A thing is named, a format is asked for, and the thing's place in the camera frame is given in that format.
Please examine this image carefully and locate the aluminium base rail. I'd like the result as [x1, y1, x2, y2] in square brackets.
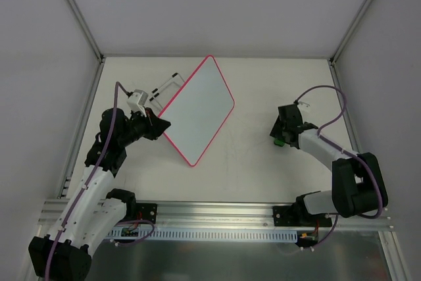
[37, 199, 395, 232]

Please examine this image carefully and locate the black wire whiteboard stand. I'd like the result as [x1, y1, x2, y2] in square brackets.
[149, 72, 185, 111]

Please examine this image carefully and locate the green bone-shaped eraser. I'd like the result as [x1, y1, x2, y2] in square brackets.
[274, 138, 285, 147]

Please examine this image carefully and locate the aluminium corner post left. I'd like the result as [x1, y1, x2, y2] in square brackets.
[65, 0, 104, 63]

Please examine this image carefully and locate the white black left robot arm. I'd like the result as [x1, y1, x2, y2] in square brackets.
[28, 108, 171, 280]

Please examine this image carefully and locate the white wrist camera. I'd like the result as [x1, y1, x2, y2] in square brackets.
[127, 89, 149, 117]
[295, 101, 311, 113]

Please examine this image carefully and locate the aluminium right side rail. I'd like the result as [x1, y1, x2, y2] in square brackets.
[328, 60, 362, 153]

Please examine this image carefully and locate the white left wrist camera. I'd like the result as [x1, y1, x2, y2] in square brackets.
[127, 89, 149, 117]

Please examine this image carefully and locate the pink framed whiteboard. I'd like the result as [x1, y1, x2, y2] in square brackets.
[159, 55, 235, 167]

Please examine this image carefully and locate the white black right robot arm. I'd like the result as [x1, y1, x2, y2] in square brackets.
[270, 103, 389, 226]

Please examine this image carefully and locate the white slotted cable duct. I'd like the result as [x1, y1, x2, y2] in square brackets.
[107, 227, 299, 243]

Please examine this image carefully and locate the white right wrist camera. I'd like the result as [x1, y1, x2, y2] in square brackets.
[295, 101, 311, 113]

